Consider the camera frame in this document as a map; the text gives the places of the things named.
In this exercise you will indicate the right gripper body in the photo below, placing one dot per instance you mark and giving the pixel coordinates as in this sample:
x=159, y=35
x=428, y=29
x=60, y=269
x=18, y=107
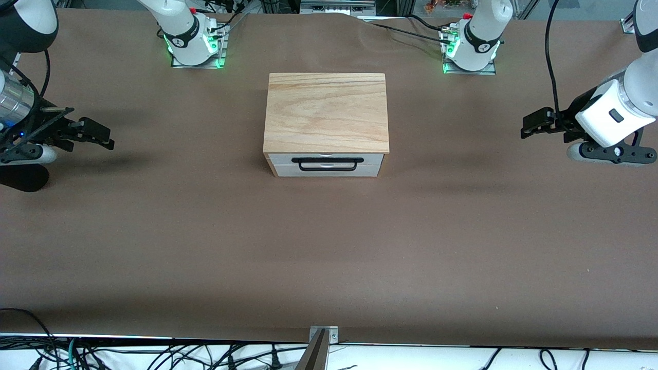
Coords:
x=45, y=128

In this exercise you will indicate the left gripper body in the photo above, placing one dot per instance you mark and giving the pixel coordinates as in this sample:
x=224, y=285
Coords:
x=564, y=122

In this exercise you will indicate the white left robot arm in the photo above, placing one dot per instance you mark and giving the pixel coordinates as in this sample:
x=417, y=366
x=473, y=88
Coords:
x=475, y=43

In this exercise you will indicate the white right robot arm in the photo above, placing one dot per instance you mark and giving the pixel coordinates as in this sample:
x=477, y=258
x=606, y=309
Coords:
x=185, y=41

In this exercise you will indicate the plain white drawer front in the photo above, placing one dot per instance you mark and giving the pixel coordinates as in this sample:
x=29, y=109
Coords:
x=284, y=172

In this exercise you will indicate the light wooden drawer cabinet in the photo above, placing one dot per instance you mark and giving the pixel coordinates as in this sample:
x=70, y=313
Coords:
x=326, y=113

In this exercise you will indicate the black rounded cylinder object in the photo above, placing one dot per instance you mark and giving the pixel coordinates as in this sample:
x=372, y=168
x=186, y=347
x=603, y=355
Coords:
x=20, y=180

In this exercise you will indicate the aluminium profile bar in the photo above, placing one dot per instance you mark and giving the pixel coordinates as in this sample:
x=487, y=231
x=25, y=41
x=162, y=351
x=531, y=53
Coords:
x=628, y=25

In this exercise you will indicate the silver metal device box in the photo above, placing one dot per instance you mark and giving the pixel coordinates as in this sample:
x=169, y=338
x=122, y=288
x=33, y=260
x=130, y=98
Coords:
x=334, y=7

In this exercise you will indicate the small metal clamp bracket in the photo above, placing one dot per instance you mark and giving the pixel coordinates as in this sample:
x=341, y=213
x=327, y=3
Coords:
x=331, y=334

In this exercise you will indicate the dark camera mount bar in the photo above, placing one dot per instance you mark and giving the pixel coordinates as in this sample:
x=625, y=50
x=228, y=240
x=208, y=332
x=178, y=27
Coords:
x=313, y=357

